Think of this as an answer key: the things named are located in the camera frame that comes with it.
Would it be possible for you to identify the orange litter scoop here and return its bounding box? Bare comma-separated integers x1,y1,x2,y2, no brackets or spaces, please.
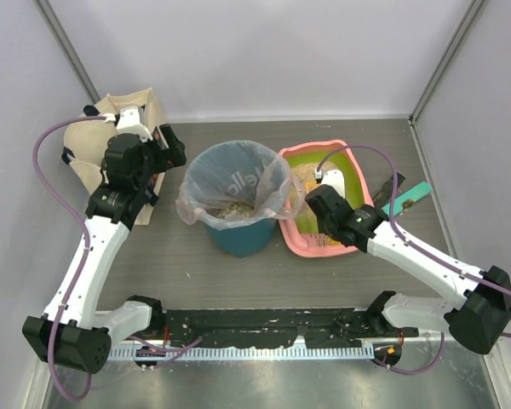
305,184,347,246

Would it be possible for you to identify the teal trash bin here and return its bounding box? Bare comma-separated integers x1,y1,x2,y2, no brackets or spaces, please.
182,140,290,258

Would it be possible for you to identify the aluminium frame rail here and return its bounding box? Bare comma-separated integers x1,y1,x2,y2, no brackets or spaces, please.
35,304,504,347

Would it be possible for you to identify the white slotted cable duct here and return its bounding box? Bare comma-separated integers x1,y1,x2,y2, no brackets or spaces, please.
108,343,375,362

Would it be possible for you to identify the translucent plastic bin liner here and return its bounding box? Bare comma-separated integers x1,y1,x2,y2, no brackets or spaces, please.
175,140,306,231

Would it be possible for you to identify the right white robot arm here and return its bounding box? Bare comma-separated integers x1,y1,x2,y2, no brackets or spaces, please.
306,185,511,354

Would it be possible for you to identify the beige cat litter pile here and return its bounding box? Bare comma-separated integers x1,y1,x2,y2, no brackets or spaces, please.
289,162,318,221

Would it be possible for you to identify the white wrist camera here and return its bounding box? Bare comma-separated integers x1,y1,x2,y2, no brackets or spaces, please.
116,106,152,143
316,169,346,199

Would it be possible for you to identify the pink litter box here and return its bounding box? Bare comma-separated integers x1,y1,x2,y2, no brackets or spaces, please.
279,140,373,258

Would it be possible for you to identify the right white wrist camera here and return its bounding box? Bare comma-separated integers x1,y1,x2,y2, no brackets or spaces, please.
316,169,346,199

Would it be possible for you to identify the teal handled scraper tool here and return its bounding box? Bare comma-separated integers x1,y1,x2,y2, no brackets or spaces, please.
371,172,433,216

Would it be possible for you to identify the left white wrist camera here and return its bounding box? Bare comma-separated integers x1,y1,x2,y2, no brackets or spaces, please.
116,106,152,143

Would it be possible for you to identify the black metal base plate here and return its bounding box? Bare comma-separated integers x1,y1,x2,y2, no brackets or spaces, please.
127,306,419,350

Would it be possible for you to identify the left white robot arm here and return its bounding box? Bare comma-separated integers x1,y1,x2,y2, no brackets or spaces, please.
22,124,187,374

